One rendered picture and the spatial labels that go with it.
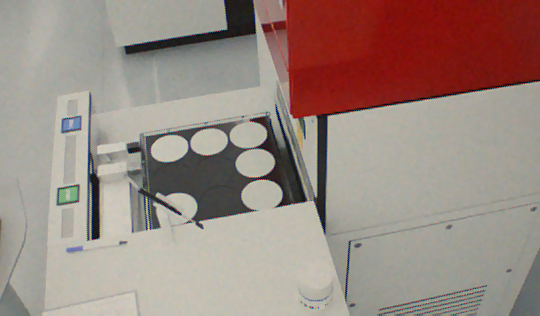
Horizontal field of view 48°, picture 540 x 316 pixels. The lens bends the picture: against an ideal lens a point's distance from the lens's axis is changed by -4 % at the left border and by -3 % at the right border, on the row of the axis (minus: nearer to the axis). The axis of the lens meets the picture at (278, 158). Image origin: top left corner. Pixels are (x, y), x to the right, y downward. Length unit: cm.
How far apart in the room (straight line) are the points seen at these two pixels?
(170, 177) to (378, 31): 71
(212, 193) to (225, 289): 33
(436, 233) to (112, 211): 85
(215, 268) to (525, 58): 79
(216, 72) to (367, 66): 223
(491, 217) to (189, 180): 81
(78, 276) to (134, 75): 219
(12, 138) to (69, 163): 170
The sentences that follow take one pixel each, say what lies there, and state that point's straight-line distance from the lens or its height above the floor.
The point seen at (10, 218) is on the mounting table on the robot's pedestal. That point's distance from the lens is 180.
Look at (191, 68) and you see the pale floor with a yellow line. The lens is 347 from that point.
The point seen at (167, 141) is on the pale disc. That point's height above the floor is 90.
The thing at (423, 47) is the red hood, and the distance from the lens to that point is 125.
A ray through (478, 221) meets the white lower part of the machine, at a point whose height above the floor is 75.
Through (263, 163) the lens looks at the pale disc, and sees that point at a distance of 164.
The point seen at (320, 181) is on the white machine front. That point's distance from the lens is 142.
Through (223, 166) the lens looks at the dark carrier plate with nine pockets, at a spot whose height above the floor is 90.
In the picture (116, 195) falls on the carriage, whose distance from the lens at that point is 166.
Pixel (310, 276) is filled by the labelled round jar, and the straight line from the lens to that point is 123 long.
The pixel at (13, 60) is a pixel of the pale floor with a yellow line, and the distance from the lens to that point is 391.
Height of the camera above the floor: 208
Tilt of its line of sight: 46 degrees down
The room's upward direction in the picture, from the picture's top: 3 degrees counter-clockwise
